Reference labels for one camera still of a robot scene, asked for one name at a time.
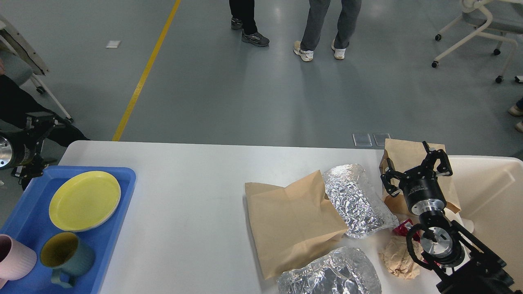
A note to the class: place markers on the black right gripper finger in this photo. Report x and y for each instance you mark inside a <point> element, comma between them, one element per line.
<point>393,181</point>
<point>436,164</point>

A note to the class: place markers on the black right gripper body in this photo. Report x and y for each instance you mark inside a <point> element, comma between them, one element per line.
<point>422,195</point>

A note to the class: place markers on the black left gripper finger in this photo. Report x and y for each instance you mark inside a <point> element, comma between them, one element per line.
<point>39,125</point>
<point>31,170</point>

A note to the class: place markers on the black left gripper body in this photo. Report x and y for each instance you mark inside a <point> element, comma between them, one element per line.
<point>17,148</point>

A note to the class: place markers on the yellow plastic plate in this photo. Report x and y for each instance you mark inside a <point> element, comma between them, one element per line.
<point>68,206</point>

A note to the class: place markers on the dark green mug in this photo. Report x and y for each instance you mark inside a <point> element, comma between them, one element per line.
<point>68,257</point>

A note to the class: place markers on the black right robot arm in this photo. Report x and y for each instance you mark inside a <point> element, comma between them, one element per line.
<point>463,263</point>

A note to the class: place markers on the small brown paper bag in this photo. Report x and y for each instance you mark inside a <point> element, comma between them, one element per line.
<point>406,155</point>

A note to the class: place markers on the person in black clothes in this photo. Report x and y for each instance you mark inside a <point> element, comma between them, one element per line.
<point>15,103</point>

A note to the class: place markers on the clear floor plate right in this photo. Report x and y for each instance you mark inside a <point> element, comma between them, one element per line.
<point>380,139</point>

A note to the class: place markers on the clear floor plate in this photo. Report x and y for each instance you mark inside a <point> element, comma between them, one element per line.
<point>380,139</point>
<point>362,140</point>

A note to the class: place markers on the clear floor plate left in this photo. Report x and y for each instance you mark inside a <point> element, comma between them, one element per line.
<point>362,140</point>

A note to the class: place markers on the red foil wrapper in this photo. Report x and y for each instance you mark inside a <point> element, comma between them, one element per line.
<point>404,228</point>

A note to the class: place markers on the upper foil bag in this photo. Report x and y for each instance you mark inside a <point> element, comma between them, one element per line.
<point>356,201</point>

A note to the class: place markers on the foil bag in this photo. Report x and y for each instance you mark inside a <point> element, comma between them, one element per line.
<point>345,270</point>
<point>356,201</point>

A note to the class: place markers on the beige plastic bin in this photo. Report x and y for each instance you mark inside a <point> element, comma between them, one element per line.
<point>490,192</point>

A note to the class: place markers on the blue plastic tray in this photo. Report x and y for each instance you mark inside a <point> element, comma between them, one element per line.
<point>29,223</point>

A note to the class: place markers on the white paper cup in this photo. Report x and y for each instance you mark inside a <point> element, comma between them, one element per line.
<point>466,223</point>

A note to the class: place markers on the crumpled brown paper ball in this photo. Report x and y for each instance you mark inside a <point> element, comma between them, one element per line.
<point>397,260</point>

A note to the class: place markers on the pink plate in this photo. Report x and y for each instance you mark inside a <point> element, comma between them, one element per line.
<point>99,213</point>

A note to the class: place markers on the pink ribbed cup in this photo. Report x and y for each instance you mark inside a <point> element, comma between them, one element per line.
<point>16,259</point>

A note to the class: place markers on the person at right edge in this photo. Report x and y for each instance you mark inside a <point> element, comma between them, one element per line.
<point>517,111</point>

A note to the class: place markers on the lower foil bag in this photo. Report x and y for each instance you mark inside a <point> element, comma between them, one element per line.
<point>345,270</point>

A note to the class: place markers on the large brown paper bag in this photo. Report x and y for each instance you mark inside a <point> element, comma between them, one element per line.
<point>292,225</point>

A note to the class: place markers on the white floor tag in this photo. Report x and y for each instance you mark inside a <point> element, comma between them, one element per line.
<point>113,44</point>

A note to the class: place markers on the white office chair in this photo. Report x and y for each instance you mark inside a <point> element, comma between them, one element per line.
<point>491,19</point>

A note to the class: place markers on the person in black trousers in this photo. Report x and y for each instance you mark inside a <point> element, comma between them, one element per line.
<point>243,18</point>

